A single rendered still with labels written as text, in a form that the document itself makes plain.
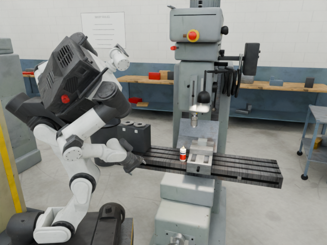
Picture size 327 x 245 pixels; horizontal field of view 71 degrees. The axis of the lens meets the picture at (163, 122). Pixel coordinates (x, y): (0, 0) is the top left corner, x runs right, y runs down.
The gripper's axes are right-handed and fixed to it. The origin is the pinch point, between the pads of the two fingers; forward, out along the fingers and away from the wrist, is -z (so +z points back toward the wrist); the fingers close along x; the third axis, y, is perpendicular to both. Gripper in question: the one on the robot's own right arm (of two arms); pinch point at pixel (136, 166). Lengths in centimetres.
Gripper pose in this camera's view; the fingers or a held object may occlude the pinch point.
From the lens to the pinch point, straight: 140.8
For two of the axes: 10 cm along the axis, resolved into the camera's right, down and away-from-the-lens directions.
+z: -3.4, -5.2, -7.9
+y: -5.4, -5.8, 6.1
